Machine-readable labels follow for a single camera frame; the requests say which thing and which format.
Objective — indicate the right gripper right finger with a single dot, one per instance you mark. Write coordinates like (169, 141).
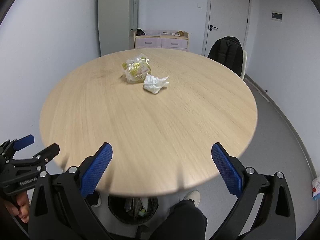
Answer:
(228, 168)

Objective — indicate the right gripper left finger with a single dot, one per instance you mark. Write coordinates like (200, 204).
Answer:
(93, 168)

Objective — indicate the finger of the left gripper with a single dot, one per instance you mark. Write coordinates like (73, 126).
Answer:
(23, 142)
(46, 155)

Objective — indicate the white tissue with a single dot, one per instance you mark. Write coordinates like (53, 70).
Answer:
(154, 84)

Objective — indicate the clear yellow plastic wrapper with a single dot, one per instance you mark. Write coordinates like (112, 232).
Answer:
(136, 69)

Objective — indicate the black trash bin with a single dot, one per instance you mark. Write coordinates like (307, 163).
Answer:
(133, 210)

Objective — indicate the person's left hand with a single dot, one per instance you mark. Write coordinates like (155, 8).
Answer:
(22, 210)

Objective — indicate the white left shoe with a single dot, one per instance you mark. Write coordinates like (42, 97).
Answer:
(94, 199)

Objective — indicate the white shoe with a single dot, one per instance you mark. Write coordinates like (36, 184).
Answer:
(194, 196)
(94, 199)

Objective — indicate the white right shoe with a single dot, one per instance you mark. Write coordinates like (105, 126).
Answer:
(194, 196)

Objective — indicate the black trouser legs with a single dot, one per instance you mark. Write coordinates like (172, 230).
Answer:
(185, 221)

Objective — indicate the round wooden table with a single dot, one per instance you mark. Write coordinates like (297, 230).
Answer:
(161, 142)

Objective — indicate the white chair wooden legs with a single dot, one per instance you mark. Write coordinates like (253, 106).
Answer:
(244, 64)

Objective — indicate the pink drawer cabinet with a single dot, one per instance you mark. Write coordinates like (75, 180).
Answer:
(168, 39)

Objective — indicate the black object on cabinet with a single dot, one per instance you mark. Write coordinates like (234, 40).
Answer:
(140, 32)

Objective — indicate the white door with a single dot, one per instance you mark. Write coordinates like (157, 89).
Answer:
(227, 18)

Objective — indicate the tall white wardrobe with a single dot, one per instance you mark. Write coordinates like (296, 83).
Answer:
(117, 23)

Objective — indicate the wall intercom panel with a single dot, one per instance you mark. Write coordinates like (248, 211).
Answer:
(277, 16)

